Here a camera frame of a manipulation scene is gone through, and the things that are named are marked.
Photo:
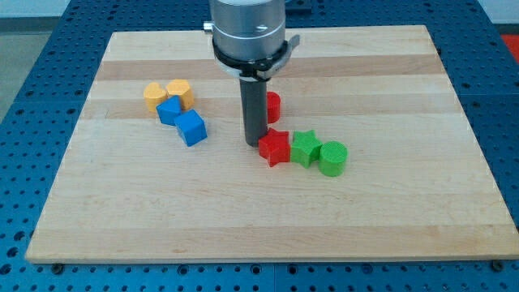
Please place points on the red cylinder block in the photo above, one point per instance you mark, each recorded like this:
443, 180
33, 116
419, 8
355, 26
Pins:
273, 107

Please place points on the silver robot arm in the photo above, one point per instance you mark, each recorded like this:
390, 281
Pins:
248, 37

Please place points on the red star block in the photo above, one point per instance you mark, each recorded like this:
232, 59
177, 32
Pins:
274, 147

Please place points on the green star block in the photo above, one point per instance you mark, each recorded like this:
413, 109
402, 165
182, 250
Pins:
305, 148

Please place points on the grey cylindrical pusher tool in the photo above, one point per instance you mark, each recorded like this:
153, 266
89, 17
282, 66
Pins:
254, 110

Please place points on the blue cube block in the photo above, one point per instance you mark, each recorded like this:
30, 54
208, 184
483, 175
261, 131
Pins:
191, 127

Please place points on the green cylinder block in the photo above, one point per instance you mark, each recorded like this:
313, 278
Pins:
333, 156

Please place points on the blue pentagon block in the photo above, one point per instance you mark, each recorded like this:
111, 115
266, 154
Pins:
169, 110

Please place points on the yellow hexagon block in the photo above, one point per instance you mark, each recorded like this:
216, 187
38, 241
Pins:
182, 89

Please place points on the yellow heart block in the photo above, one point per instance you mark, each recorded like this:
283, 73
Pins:
154, 94

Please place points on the wooden board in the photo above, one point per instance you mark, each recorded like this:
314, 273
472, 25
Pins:
416, 184

